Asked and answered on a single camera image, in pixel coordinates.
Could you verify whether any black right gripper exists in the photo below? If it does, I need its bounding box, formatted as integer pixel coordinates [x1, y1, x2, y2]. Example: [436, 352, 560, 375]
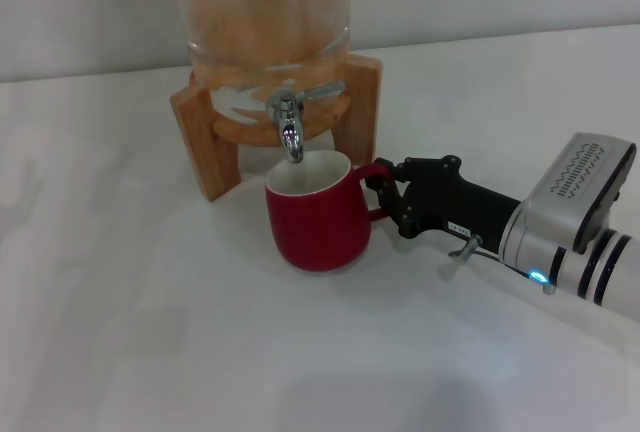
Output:
[364, 153, 524, 254]

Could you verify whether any red cup white inside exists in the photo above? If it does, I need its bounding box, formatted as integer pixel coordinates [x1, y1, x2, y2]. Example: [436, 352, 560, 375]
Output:
[264, 148, 397, 276]

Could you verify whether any chrome faucet with lever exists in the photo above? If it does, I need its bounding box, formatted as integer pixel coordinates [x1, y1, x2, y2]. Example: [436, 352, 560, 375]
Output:
[264, 80, 347, 165]

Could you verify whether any wooden dispenser stand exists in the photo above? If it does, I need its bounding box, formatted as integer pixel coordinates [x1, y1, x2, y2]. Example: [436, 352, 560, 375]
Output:
[169, 54, 385, 202]

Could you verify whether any clear glass dispenser jar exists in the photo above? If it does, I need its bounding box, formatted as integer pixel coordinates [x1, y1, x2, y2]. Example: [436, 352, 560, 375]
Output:
[167, 0, 354, 146]

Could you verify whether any thin black cable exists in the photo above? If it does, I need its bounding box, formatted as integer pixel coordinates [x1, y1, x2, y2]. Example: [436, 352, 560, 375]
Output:
[474, 249, 532, 279]

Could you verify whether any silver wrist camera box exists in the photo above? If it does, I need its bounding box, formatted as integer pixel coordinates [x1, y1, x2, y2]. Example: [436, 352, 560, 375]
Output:
[519, 131, 639, 256]

